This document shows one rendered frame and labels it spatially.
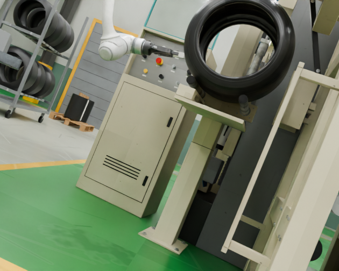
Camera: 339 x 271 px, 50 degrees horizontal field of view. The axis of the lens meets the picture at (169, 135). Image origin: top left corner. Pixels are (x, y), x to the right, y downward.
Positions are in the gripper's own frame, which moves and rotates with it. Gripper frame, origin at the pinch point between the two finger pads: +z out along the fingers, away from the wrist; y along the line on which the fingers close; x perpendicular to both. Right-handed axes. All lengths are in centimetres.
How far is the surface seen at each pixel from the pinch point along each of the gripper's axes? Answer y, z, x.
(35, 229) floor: -44, -28, 100
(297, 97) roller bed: 19, 66, 5
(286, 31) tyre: -11, 52, -19
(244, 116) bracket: 23, 41, 21
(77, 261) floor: -52, -2, 103
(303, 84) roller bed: 19, 67, -3
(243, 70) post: 25.8, 33.1, -6.0
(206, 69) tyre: -11.7, 19.0, 7.7
